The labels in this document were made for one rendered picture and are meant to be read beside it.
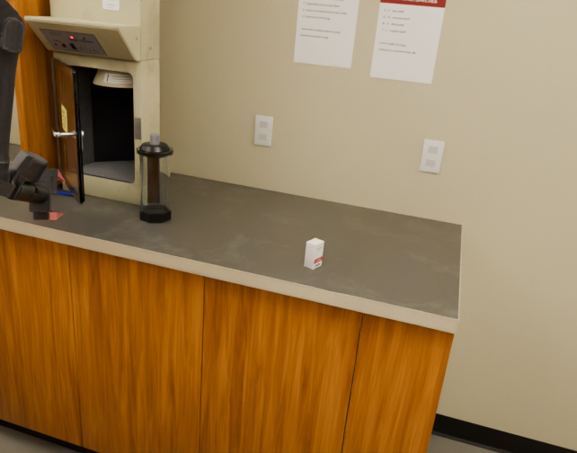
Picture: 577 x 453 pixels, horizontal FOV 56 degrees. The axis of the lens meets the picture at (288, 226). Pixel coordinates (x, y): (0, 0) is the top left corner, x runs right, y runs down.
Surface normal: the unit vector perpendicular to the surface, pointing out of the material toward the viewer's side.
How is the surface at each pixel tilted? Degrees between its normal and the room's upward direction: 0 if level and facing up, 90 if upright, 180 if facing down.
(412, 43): 90
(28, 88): 90
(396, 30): 90
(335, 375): 90
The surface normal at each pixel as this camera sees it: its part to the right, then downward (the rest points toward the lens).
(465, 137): -0.30, 0.32
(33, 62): 0.95, 0.18
